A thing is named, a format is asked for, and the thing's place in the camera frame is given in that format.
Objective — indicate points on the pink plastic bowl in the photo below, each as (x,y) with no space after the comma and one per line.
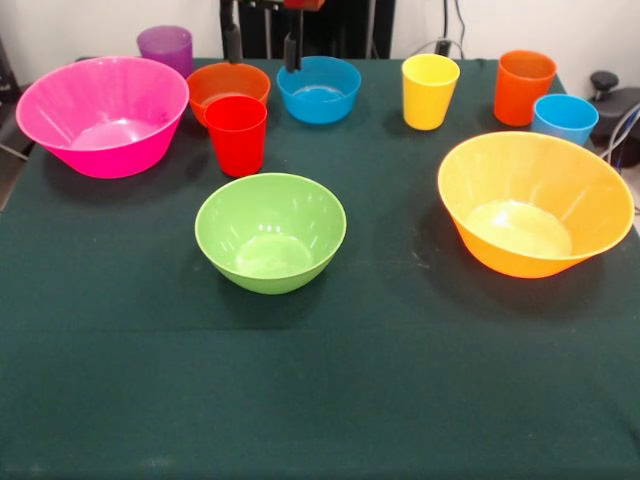
(100,100)

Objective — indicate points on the red plastic cup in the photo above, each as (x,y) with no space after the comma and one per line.
(235,145)

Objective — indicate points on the black clamp stand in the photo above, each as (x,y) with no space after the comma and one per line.
(620,105)

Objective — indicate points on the green plastic bowl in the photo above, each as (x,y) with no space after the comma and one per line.
(270,240)

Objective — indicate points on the yellow plastic bowl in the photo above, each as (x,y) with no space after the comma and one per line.
(530,175)

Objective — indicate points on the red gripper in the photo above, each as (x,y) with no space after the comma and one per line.
(305,4)

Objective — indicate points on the dark green tablecloth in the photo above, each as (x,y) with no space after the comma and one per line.
(300,350)

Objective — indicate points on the purple plastic cup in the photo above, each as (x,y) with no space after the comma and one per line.
(165,47)

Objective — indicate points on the blue plastic bowl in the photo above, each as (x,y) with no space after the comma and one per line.
(320,95)

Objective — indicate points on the orange plastic bowl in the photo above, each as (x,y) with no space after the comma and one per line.
(225,80)

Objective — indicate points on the orange plastic cup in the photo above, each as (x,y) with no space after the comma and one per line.
(520,95)

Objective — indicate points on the blue plastic cup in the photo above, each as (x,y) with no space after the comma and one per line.
(565,122)

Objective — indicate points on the yellow plastic cup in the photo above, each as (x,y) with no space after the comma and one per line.
(430,100)

